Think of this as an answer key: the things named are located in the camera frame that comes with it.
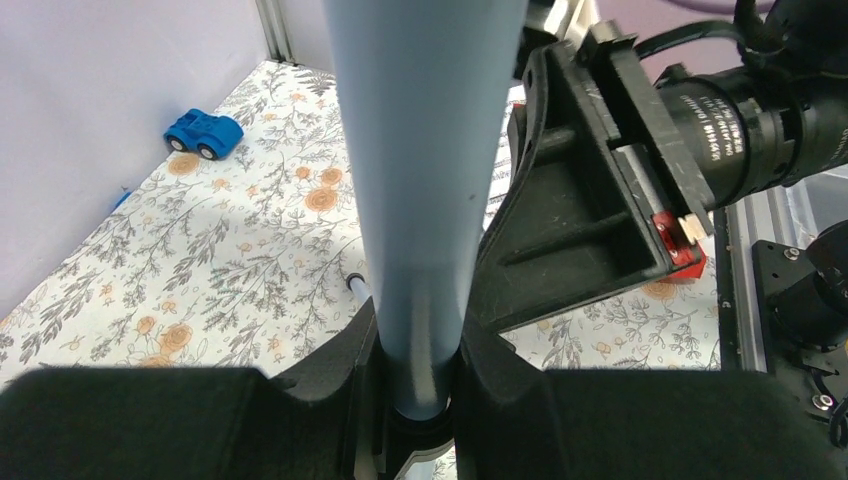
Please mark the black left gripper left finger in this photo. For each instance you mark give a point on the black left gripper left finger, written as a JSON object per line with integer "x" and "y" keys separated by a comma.
{"x": 197, "y": 422}

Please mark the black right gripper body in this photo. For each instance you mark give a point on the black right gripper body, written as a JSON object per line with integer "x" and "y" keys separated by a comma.
{"x": 610, "y": 57}

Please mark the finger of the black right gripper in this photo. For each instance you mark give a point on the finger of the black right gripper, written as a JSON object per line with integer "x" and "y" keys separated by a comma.
{"x": 572, "y": 228}

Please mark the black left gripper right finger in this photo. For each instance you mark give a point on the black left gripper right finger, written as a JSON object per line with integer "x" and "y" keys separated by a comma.
{"x": 514, "y": 421}

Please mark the light blue music stand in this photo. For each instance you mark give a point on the light blue music stand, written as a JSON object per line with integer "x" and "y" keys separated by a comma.
{"x": 422, "y": 88}

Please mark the white sheet music page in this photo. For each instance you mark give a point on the white sheet music page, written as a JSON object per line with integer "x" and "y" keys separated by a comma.
{"x": 501, "y": 176}

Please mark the red sheet music page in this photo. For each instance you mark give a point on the red sheet music page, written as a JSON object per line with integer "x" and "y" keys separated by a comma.
{"x": 689, "y": 260}

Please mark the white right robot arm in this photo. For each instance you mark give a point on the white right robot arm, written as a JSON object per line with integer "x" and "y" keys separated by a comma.
{"x": 622, "y": 148}

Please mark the floral patterned table mat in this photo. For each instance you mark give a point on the floral patterned table mat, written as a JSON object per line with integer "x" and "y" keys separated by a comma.
{"x": 239, "y": 262}

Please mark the blue toy brick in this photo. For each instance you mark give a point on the blue toy brick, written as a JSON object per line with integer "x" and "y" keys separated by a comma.
{"x": 209, "y": 136}

